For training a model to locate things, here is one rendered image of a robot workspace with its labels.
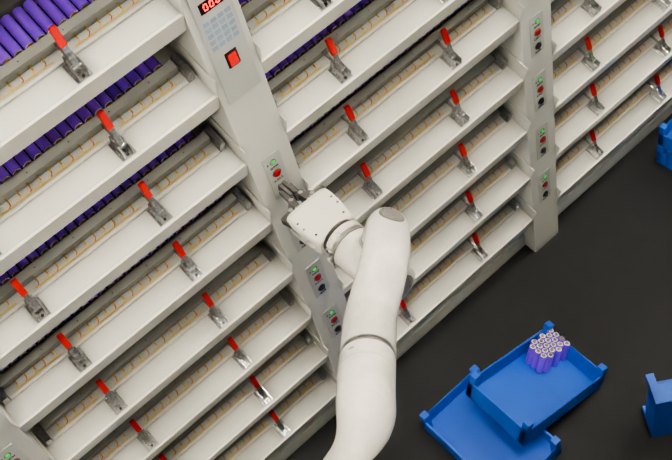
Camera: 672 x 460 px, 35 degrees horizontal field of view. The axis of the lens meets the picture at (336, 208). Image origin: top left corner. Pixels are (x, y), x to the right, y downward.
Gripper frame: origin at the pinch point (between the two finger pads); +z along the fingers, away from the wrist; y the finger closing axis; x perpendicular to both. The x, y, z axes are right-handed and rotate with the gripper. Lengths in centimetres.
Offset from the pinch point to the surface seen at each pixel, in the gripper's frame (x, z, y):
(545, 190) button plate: -75, 2, 70
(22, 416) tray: -7, 4, -63
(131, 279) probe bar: -2.7, 9.3, -32.7
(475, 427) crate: -100, -23, 16
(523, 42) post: -15, 2, 66
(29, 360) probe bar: -3, 9, -56
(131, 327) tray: -7.0, 3.7, -38.4
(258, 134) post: 16.2, 2.3, -0.5
